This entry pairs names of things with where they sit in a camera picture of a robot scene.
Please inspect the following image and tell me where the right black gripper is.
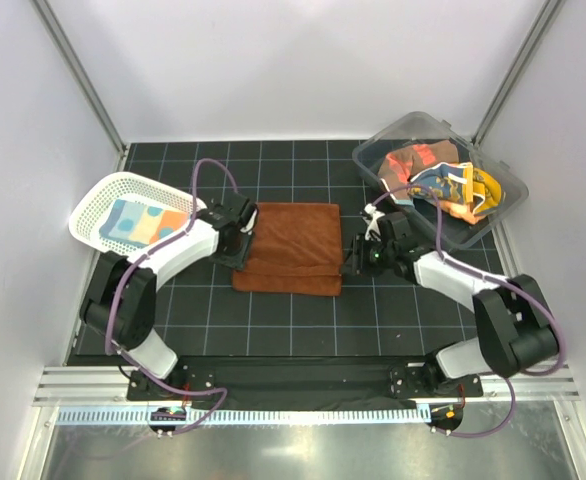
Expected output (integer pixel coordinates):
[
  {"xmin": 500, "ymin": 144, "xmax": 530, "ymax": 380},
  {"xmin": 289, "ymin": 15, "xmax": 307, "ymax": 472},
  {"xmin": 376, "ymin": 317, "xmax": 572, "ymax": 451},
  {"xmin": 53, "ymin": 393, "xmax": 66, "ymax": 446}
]
[{"xmin": 340, "ymin": 233, "xmax": 396, "ymax": 277}]

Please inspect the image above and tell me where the blue polka dot towel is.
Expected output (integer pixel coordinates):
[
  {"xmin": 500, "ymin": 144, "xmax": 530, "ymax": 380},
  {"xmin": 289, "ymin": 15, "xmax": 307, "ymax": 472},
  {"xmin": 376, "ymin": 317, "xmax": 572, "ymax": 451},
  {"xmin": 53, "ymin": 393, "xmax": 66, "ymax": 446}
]
[{"xmin": 99, "ymin": 199, "xmax": 189, "ymax": 247}]

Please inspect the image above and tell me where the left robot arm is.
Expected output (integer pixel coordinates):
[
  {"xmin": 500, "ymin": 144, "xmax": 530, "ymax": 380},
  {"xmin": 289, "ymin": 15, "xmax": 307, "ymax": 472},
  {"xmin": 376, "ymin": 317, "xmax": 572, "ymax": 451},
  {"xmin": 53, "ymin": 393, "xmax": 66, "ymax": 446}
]
[{"xmin": 79, "ymin": 193, "xmax": 259, "ymax": 400}]

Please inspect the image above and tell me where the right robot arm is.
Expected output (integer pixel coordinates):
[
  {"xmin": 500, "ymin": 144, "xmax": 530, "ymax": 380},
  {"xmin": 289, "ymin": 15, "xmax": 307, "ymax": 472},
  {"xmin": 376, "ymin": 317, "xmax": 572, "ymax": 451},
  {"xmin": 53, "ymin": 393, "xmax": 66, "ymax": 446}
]
[{"xmin": 343, "ymin": 204, "xmax": 565, "ymax": 396}]

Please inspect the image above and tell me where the pink brown towel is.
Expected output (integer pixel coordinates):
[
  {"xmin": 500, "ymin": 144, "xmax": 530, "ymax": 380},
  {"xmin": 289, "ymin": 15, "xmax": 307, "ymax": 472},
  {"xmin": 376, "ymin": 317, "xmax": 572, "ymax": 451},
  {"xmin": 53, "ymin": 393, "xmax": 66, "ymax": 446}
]
[{"xmin": 378, "ymin": 140, "xmax": 460, "ymax": 191}]

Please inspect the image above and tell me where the yellow blue patterned towel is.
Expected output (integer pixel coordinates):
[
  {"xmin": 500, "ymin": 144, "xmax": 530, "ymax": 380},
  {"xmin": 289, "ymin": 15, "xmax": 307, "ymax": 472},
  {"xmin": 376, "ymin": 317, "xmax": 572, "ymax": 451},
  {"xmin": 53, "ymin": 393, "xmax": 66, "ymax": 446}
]
[{"xmin": 409, "ymin": 162, "xmax": 506, "ymax": 225}]

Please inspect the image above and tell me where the clear plastic storage bin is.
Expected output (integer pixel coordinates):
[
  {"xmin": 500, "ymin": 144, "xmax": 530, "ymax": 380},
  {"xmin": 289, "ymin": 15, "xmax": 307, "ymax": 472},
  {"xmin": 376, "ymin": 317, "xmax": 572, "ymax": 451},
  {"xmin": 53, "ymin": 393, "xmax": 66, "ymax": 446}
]
[{"xmin": 352, "ymin": 112, "xmax": 528, "ymax": 250}]

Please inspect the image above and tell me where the white perforated plastic basket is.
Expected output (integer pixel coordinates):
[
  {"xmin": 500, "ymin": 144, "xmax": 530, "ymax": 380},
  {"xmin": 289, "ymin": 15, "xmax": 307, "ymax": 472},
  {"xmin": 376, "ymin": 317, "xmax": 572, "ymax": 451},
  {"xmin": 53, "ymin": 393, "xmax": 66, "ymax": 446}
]
[{"xmin": 68, "ymin": 172, "xmax": 206, "ymax": 256}]

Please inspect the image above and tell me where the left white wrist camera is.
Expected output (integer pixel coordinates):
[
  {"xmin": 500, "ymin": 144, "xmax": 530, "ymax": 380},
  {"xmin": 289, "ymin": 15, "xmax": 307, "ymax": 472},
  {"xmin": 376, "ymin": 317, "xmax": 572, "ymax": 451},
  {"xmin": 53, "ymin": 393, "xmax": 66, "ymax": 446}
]
[{"xmin": 241, "ymin": 209, "xmax": 259, "ymax": 235}]

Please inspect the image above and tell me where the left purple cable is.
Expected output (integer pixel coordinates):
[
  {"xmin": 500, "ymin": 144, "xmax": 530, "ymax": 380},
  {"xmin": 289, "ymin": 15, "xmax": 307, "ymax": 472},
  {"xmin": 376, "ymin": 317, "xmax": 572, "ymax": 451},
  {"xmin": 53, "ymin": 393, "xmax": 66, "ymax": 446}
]
[{"xmin": 103, "ymin": 158, "xmax": 239, "ymax": 436}]

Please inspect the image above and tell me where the purple cable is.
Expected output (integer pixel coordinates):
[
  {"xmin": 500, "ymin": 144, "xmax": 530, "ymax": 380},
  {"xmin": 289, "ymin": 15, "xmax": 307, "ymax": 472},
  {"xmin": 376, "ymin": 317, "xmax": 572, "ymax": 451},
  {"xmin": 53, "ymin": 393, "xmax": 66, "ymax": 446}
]
[
  {"xmin": 372, "ymin": 185, "xmax": 569, "ymax": 439},
  {"xmin": 103, "ymin": 158, "xmax": 239, "ymax": 436}
]

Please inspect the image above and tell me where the white slotted cable duct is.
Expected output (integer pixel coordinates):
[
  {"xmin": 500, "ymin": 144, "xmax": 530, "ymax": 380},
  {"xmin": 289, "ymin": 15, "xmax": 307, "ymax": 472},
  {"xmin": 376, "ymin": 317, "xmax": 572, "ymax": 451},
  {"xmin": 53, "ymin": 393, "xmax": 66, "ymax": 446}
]
[{"xmin": 56, "ymin": 404, "xmax": 431, "ymax": 427}]

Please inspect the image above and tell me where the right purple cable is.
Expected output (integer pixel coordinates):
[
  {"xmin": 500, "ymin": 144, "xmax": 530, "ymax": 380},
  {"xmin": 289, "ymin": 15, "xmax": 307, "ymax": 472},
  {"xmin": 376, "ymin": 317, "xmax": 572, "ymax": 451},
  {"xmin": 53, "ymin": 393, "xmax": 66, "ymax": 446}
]
[{"xmin": 372, "ymin": 185, "xmax": 569, "ymax": 439}]

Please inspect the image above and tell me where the left aluminium frame post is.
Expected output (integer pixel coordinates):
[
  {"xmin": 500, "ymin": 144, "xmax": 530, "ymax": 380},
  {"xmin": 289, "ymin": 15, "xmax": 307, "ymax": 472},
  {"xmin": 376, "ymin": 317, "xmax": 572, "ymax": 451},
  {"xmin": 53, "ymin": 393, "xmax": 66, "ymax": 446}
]
[{"xmin": 30, "ymin": 0, "xmax": 126, "ymax": 154}]

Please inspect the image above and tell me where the aluminium frame post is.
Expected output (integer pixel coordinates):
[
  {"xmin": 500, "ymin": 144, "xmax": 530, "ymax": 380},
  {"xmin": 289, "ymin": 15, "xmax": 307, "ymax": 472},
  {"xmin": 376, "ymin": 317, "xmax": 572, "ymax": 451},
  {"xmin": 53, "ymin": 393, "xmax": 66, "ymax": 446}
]
[
  {"xmin": 472, "ymin": 0, "xmax": 565, "ymax": 146},
  {"xmin": 30, "ymin": 0, "xmax": 126, "ymax": 154}
]

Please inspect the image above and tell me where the right aluminium frame post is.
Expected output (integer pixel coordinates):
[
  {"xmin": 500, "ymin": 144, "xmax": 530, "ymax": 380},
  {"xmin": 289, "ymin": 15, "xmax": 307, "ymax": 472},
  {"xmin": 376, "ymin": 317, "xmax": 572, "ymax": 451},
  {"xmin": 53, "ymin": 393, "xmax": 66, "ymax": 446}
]
[{"xmin": 472, "ymin": 0, "xmax": 565, "ymax": 146}]

